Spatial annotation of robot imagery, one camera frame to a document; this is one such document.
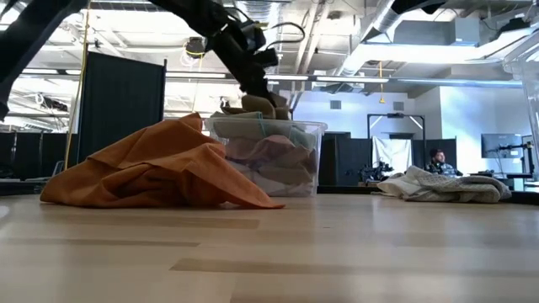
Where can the tan towel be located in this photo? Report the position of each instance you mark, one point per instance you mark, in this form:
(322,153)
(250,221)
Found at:
(286,174)
(261,105)

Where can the light green towel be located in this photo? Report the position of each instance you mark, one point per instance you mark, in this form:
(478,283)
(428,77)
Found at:
(269,128)

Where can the light beige knit towel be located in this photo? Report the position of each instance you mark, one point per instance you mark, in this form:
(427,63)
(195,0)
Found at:
(455,187)

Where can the black background robot arm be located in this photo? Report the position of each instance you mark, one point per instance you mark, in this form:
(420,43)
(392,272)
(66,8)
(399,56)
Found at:
(375,172)

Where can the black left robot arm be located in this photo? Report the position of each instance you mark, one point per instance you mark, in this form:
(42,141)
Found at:
(25,50)

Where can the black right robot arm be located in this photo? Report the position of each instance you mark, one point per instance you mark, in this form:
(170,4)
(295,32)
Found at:
(417,5)

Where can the ceiling light strip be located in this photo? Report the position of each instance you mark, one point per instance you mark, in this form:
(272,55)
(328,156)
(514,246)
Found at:
(337,78)

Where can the black partition panel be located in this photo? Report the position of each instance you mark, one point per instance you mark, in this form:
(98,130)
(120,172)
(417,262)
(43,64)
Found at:
(122,105)

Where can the yellow hanging pendant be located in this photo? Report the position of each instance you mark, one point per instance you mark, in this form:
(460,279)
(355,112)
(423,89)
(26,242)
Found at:
(381,100)

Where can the white hanging sheet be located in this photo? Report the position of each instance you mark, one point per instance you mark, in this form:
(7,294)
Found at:
(391,153)

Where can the person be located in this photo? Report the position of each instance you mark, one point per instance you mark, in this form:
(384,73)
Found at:
(440,164)

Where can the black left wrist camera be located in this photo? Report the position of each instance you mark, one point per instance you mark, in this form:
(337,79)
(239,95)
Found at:
(269,58)

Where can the large silver ceiling duct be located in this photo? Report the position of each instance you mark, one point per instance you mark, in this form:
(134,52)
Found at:
(379,29)

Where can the black frame stand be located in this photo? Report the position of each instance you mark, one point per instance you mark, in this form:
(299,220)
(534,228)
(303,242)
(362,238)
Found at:
(396,115)

